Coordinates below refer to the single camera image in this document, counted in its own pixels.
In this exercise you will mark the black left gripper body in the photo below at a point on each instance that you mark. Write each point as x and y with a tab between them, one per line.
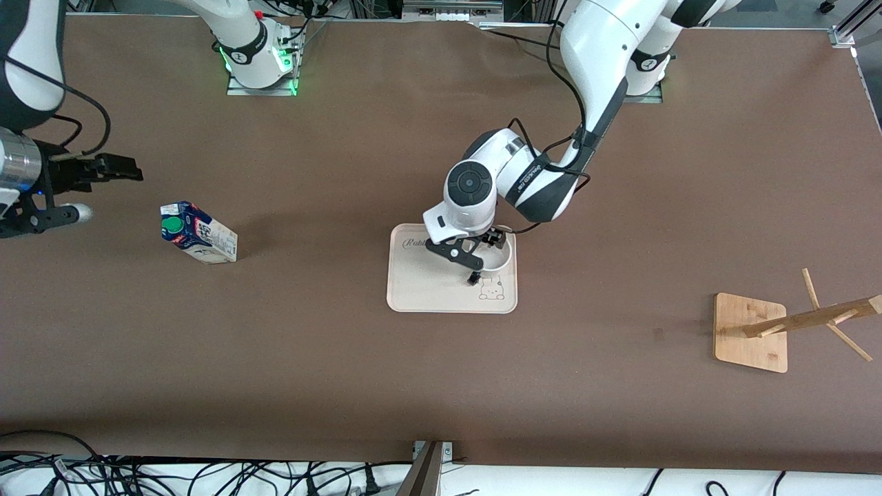
490	238

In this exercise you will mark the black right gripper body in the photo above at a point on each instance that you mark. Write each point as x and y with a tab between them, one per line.
62	175

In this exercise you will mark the blue white milk carton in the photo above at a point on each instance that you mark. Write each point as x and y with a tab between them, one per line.
200	238

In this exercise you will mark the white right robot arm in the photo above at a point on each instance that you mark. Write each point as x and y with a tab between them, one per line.
242	41

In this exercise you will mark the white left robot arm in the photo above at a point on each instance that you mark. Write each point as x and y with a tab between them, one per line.
599	41

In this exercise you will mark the wooden cup rack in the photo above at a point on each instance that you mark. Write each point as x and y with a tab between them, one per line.
747	334

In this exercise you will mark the cream rabbit print tray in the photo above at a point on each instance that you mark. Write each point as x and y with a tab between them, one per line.
420	289

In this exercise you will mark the white power strip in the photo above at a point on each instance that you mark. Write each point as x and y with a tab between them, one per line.
451	8

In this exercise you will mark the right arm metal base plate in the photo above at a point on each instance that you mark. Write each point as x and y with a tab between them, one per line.
262	89

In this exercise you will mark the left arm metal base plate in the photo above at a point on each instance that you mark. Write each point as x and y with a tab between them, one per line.
648	98

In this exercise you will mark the aluminium profile post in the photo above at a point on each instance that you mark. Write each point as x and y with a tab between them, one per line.
424	475

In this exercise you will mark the aluminium corner bracket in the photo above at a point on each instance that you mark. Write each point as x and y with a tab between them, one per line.
842	36

